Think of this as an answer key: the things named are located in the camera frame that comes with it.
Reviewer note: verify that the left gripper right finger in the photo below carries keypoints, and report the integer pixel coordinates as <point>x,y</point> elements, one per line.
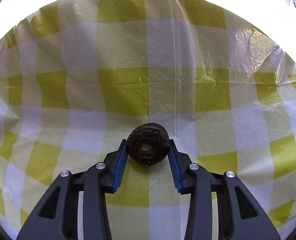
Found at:
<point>240,216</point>

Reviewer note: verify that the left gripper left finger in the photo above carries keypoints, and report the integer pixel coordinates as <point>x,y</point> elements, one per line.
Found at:
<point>55,214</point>

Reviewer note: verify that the dark brown round fruit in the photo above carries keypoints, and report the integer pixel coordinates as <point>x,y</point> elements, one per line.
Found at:
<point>148,144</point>

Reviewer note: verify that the yellow checkered tablecloth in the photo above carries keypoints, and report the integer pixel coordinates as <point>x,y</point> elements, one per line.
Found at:
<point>77,76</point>

